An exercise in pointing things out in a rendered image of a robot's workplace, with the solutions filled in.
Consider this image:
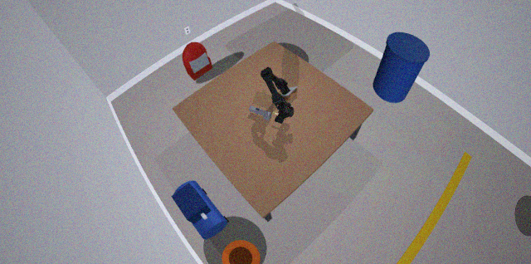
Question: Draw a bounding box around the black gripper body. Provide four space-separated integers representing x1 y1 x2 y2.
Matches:
275 102 291 124

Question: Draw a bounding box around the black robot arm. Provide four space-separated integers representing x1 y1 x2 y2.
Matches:
261 67 294 118

